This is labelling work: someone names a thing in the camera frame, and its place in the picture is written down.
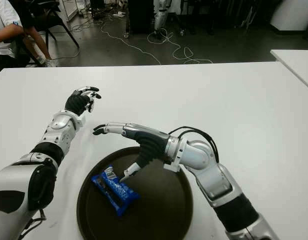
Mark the dark round tray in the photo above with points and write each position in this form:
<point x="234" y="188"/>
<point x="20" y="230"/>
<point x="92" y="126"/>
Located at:
<point x="156" y="212"/>

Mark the black cabinet on casters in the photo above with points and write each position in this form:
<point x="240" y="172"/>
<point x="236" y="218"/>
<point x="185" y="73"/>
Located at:
<point x="141" y="15"/>

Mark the white curved pillar base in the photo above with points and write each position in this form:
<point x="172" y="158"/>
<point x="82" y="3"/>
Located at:
<point x="291" y="15"/>

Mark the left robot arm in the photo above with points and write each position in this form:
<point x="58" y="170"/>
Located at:
<point x="14" y="180"/>

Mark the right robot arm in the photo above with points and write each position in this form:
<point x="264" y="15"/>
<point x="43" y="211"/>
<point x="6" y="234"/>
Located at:
<point x="214" y="175"/>

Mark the white power strip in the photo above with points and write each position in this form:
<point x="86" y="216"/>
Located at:
<point x="119" y="14"/>

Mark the white storage cabinet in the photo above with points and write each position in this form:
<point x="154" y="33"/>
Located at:
<point x="70" y="7"/>

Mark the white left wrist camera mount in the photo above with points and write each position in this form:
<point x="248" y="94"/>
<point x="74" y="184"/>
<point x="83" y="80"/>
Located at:
<point x="81" y="121"/>

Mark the grey folded stand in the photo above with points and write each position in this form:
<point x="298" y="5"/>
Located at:
<point x="247" y="17"/>

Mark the blue Oreo cookie package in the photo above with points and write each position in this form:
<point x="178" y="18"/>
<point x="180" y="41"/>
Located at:
<point x="114" y="187"/>

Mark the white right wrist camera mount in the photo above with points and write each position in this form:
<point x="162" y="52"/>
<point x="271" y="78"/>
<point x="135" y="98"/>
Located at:
<point x="172" y="168"/>

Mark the person with bare legs, sneakers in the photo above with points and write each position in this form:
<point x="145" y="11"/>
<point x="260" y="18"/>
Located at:
<point x="37" y="42"/>

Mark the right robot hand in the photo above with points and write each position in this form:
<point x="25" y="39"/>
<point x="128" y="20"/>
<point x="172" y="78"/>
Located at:
<point x="149" y="142"/>

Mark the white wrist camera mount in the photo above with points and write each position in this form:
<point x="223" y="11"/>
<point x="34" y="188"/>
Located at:
<point x="172" y="168"/>
<point x="81" y="121"/>

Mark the white side table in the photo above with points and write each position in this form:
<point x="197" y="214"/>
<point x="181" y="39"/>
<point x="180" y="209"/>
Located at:
<point x="296" y="62"/>

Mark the silver humanoid robot leg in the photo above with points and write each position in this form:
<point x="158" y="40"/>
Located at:
<point x="160" y="17"/>

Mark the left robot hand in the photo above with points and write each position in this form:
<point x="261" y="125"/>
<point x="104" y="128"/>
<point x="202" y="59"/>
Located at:
<point x="75" y="102"/>

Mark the black chair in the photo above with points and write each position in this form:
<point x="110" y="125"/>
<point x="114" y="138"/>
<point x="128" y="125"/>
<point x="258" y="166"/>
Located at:
<point x="59" y="20"/>

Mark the seated person in white shirt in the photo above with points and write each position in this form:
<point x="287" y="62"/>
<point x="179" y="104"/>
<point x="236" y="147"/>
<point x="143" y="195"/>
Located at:
<point x="4" y="27"/>

